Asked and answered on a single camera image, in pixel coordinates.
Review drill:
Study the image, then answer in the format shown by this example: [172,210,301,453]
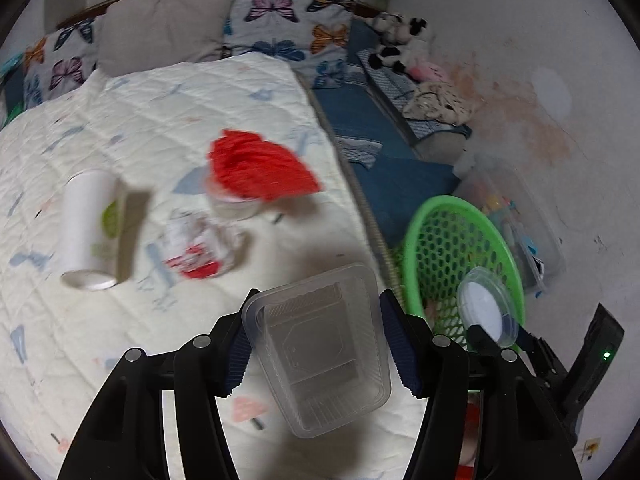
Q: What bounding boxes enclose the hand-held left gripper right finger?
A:
[378,290,583,480]

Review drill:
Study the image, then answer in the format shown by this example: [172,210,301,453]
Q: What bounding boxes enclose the spotted cream cloth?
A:
[402,80,473,123]

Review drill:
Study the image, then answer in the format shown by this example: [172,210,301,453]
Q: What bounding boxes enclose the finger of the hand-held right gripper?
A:
[467,325,501,356]
[517,327,568,378]

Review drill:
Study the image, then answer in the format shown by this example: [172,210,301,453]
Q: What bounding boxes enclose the clear plastic food container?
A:
[241,262,392,439]

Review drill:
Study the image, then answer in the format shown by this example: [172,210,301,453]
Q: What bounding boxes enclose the beige pillow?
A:
[95,0,238,77]

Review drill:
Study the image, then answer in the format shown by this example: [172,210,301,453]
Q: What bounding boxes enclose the clear round lid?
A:
[456,266,521,347]

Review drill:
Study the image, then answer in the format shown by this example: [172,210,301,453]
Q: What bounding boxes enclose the small clear plastic cup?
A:
[206,180,261,221]

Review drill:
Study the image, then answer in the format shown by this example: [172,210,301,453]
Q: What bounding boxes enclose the white paper cup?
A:
[60,169,126,291]

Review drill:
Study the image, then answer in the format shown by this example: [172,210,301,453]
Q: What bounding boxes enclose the black white cow plush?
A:
[367,12,436,73]

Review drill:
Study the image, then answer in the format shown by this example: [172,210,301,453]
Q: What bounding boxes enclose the white quilted blanket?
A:
[0,52,431,480]

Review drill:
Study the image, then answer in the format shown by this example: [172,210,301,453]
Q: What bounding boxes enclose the crumpled clear red wrapper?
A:
[162,212,246,280]

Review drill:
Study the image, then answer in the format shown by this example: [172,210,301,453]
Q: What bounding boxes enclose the red crumpled cloth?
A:
[207,129,323,202]

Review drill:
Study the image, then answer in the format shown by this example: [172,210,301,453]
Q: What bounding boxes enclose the blue checked cloth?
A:
[357,50,426,133]

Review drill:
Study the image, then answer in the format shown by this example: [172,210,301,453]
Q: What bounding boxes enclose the large butterfly print pillow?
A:
[222,0,358,88]

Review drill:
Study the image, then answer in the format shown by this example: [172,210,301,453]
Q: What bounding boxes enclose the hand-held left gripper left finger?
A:
[57,287,261,480]

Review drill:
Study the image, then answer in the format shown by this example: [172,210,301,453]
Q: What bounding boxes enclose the green plastic mesh basket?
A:
[402,195,526,361]

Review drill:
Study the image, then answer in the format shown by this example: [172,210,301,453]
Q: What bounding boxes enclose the small butterfly print pillow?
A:
[22,16,101,111]

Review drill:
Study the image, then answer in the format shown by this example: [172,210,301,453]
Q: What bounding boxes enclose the clear plastic storage box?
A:
[452,152,566,296]

